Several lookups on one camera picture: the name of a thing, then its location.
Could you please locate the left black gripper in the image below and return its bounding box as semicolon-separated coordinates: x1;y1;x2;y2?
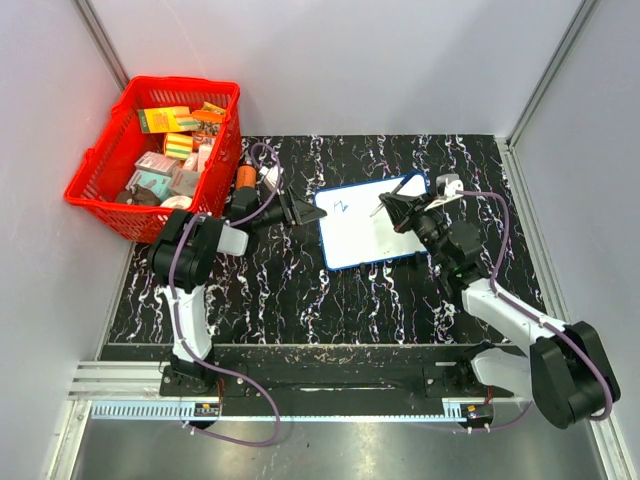
251;186;326;231

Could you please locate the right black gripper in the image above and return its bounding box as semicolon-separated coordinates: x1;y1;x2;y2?
381;191;451;271

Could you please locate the white marker with blue cap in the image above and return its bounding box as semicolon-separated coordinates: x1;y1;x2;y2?
369;170;420;217

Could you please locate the blue-framed whiteboard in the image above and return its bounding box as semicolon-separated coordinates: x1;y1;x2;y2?
314;175;425;271

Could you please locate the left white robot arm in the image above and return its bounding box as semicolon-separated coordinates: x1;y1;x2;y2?
148;187;327;396

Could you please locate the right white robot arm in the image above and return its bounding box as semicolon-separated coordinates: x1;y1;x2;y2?
379;191;621;429

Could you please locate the orange pump bottle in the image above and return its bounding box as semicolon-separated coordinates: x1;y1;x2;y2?
235;156;257;189

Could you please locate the white tape roll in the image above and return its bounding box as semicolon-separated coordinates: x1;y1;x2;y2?
161;195;192;210

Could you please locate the orange snack packet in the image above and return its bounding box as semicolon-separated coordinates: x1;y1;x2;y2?
191;102;226;136

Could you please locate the striped yellow sponge pack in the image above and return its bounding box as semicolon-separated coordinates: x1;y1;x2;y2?
163;133;194;159

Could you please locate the teal white box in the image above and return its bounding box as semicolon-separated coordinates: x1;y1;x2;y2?
126;170;171;202

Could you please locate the yellow green box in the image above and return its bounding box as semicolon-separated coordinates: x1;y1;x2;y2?
137;106;194;134

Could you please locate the pink white box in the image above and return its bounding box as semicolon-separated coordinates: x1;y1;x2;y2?
134;151;180;177

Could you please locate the red plastic shopping basket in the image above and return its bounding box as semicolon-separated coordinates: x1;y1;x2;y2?
64;76;243;243

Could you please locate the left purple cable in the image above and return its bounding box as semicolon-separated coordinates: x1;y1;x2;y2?
167;143;284;447

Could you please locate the purple cable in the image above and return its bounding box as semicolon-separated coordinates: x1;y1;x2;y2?
454;189;614;432
167;143;284;447

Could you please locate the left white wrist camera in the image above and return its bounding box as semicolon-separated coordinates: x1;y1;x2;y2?
259;165;283;192

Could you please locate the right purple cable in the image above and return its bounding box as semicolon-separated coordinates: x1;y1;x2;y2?
454;189;614;432

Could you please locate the aluminium frame rail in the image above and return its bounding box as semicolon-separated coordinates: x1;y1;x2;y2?
67;362;614;421

